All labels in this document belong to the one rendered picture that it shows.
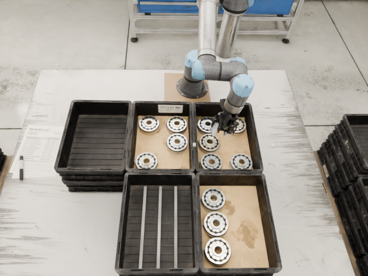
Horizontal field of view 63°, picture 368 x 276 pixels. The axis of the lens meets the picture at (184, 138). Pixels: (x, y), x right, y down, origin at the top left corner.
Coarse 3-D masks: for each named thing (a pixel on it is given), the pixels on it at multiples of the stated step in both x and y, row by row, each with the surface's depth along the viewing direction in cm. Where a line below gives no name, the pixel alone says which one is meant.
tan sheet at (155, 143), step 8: (160, 120) 156; (160, 128) 153; (144, 136) 150; (152, 136) 150; (160, 136) 150; (168, 136) 150; (136, 144) 147; (144, 144) 147; (152, 144) 147; (160, 144) 147; (136, 152) 144; (144, 152) 144; (152, 152) 144; (160, 152) 145; (168, 152) 145; (184, 152) 145; (160, 160) 142; (168, 160) 142; (176, 160) 142; (184, 160) 143; (160, 168) 140; (168, 168) 140; (176, 168) 140; (184, 168) 140
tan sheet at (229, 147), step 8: (200, 136) 151; (224, 136) 152; (232, 136) 152; (240, 136) 152; (224, 144) 149; (232, 144) 149; (240, 144) 150; (248, 144) 150; (200, 152) 146; (216, 152) 146; (224, 152) 146; (232, 152) 147; (240, 152) 147; (248, 152) 147; (224, 160) 144; (224, 168) 141
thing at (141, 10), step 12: (144, 0) 285; (156, 0) 286; (168, 0) 286; (180, 0) 287; (192, 0) 287; (144, 12) 295; (156, 12) 296; (168, 12) 297; (180, 12) 297; (192, 12) 298
